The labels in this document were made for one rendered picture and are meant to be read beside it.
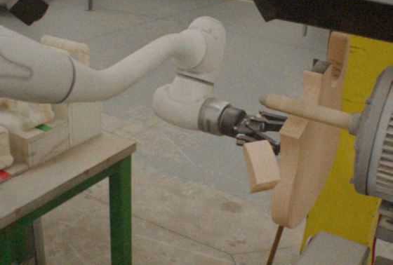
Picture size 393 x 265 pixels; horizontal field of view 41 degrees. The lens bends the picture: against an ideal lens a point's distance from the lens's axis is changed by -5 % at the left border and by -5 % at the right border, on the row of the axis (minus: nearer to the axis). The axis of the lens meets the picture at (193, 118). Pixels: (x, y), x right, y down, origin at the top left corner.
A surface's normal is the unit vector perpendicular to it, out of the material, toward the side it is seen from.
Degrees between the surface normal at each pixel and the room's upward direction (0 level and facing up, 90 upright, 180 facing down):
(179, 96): 62
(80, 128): 90
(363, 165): 98
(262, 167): 44
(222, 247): 0
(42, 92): 114
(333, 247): 0
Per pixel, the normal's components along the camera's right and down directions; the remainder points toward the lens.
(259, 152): 0.04, -0.66
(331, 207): -0.53, 0.30
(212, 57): 0.72, 0.26
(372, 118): -0.42, -0.21
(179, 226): 0.06, -0.92
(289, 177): -0.48, 0.03
